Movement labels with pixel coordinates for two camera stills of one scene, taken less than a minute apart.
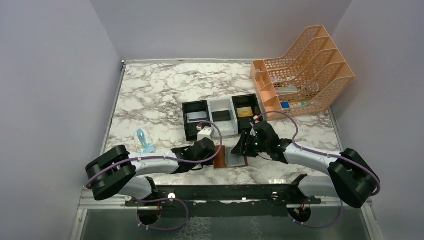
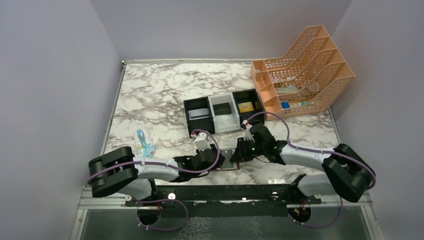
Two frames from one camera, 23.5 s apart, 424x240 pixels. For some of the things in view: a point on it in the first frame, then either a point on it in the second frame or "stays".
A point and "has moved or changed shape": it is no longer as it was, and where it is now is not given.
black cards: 221,116 → 222,109
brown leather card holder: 225,158 has moved or changed shape
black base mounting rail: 223,201 stays
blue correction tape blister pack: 143,142 stays
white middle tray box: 222,113 stays
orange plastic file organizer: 307,79 stays
